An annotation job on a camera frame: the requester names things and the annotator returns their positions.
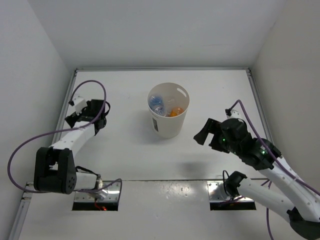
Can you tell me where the orange juice bottle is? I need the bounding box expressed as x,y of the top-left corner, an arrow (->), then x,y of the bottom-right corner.
168,106 -> 185,117

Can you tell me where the blue label plastic bottle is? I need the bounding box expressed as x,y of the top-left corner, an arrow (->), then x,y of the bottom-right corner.
148,94 -> 164,109

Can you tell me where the clear bottle white cap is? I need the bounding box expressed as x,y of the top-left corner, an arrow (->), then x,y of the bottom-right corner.
163,96 -> 178,115

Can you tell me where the clear bottle blue-white cap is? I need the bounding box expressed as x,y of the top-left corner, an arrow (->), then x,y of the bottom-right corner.
152,105 -> 167,117

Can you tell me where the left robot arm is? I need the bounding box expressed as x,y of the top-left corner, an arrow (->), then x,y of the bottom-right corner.
33,99 -> 111,195

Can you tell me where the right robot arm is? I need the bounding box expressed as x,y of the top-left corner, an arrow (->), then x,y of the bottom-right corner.
193,118 -> 320,240

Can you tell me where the white round plastic bin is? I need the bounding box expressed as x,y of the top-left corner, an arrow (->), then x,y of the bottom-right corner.
147,82 -> 190,139

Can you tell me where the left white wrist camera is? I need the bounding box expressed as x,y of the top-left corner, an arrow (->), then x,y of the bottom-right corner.
68,93 -> 87,115

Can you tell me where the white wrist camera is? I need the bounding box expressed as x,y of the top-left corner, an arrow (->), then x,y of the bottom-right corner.
68,93 -> 87,115
225,108 -> 243,120

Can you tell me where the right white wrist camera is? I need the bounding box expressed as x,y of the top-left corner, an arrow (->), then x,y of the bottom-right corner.
225,108 -> 243,120

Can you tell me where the aluminium frame rail back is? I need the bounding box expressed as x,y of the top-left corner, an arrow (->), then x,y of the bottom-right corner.
75,66 -> 250,73

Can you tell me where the aluminium frame rail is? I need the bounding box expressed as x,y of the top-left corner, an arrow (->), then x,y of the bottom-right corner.
245,68 -> 274,143
7,69 -> 78,240
75,66 -> 250,73

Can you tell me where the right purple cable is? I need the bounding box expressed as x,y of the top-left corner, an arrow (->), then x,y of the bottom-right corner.
226,99 -> 320,240

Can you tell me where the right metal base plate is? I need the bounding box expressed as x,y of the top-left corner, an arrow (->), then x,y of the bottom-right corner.
207,180 -> 254,203

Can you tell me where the metal base plate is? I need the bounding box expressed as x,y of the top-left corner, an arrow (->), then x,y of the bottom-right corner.
207,180 -> 254,203
74,181 -> 122,203

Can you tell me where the aluminium frame rail right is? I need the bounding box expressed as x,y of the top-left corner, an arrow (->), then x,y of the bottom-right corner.
245,68 -> 274,143

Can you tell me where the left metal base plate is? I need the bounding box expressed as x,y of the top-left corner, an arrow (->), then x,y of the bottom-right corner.
74,181 -> 122,203

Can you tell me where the aluminium frame rail left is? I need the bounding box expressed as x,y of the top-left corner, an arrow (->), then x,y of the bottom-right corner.
7,69 -> 78,240

